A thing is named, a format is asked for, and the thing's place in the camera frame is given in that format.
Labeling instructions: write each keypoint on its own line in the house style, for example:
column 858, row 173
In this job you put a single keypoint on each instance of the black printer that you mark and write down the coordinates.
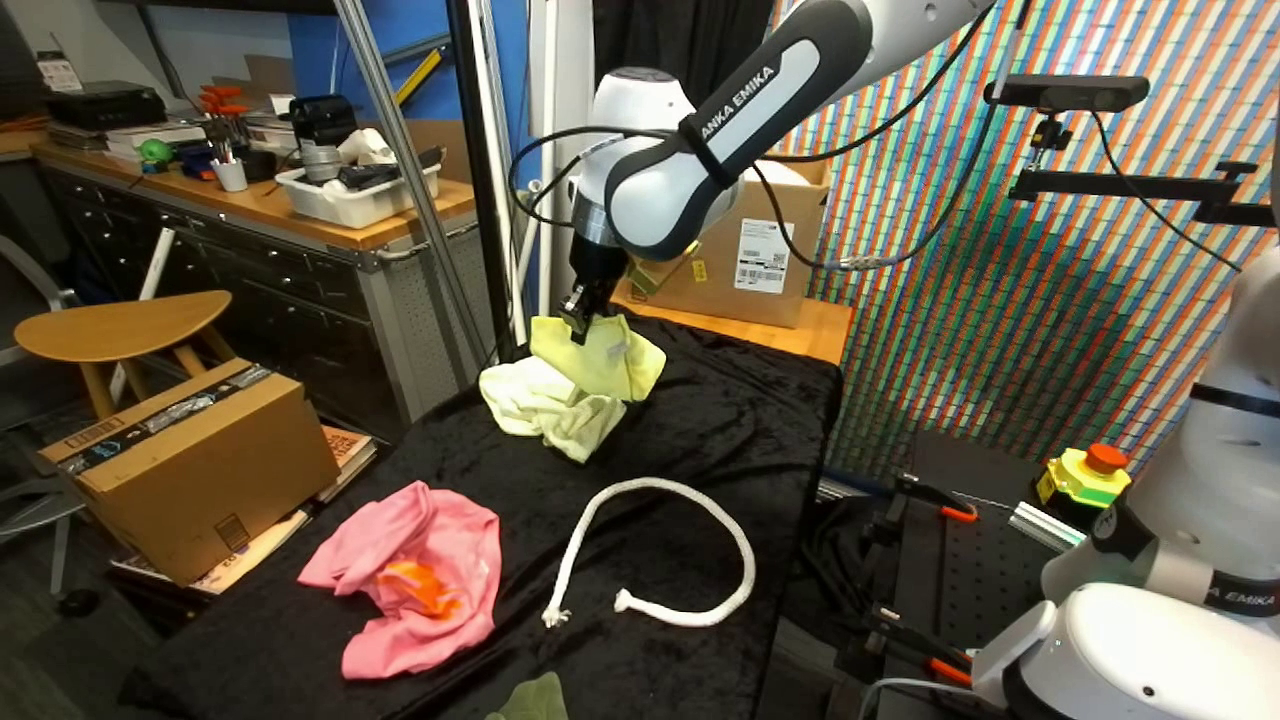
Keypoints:
column 107, row 106

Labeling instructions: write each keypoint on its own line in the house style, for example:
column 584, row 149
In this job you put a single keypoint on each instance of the wooden side platform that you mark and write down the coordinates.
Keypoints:
column 803, row 329

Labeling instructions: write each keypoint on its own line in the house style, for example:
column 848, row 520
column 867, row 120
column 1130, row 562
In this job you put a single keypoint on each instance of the black curtain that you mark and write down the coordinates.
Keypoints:
column 665, row 40

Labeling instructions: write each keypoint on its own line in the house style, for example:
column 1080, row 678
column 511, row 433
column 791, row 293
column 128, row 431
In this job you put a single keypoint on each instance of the yellow cloth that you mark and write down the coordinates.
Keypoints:
column 623, row 364

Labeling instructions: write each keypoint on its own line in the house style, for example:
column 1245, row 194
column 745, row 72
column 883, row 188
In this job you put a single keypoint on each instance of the white cup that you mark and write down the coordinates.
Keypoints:
column 231, row 179

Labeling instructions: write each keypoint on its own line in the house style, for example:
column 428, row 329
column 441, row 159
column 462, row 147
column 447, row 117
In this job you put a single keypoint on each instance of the cardboard box with black tape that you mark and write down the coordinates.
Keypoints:
column 202, row 464

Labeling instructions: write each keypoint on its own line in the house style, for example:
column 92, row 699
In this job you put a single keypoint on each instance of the grey office chair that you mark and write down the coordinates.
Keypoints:
column 25, row 402

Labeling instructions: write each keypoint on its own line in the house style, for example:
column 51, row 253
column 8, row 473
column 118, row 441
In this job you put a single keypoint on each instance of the silver metal pole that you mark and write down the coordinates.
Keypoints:
column 405, row 173

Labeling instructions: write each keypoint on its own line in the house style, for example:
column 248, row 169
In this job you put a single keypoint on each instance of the white plastic bin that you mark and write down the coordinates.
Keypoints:
column 347, row 197

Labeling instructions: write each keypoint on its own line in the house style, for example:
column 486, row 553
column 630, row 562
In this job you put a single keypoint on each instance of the black vertical pole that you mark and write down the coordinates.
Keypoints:
column 486, row 160

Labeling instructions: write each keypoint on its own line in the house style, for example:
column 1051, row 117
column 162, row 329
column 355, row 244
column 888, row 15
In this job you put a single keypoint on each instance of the cardboard box with white label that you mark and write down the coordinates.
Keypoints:
column 781, row 214

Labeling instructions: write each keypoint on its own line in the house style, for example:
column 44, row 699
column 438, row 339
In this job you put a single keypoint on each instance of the white towel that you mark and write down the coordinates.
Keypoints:
column 522, row 394

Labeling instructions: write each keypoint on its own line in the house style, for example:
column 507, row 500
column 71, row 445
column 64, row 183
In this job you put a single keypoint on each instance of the black camera on mount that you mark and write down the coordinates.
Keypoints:
column 1067, row 92

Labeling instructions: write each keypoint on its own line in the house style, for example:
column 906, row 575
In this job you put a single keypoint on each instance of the yellow red emergency stop button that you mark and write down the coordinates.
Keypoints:
column 1080, row 476

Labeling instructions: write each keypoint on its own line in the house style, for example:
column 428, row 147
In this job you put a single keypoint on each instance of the black round appliance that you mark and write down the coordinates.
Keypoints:
column 321, row 125

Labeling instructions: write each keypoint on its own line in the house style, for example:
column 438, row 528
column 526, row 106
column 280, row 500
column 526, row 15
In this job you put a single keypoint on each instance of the black velvet tablecloth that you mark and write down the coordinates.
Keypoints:
column 721, row 441

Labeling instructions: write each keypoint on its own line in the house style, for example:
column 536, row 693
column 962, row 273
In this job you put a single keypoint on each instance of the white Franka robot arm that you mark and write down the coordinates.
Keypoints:
column 665, row 203

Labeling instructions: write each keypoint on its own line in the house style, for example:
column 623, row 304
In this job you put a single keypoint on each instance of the wooden top counter cabinet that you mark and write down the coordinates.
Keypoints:
column 264, row 280

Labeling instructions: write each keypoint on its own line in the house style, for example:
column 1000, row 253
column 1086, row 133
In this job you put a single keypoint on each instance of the pink shirt with orange print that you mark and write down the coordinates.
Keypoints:
column 426, row 547

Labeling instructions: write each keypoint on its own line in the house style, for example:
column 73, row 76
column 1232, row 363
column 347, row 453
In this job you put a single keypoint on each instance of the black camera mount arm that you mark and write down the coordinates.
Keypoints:
column 1133, row 187

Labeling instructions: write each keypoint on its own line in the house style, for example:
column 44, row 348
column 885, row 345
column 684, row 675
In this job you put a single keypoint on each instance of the black perforated breadboard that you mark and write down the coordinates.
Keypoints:
column 975, row 575

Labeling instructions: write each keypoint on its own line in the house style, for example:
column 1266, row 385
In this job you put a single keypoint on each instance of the wooden stool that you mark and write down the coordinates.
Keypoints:
column 123, row 327

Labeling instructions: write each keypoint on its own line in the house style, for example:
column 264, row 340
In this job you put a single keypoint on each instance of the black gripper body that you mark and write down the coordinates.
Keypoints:
column 598, row 280

